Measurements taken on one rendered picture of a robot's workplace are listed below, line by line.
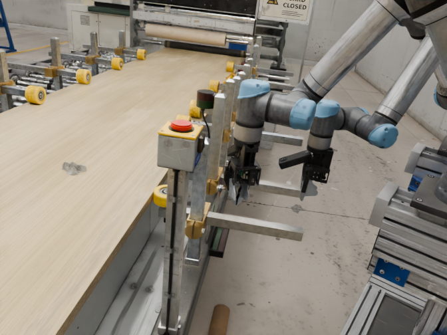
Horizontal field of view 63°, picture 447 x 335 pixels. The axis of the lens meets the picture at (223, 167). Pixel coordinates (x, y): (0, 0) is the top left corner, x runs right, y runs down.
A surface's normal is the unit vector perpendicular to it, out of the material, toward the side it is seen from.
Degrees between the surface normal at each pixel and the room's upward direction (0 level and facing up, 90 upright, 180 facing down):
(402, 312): 0
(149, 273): 0
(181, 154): 90
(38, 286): 0
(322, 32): 90
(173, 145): 90
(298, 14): 90
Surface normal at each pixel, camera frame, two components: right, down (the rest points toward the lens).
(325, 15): -0.10, 0.42
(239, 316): 0.11, -0.90
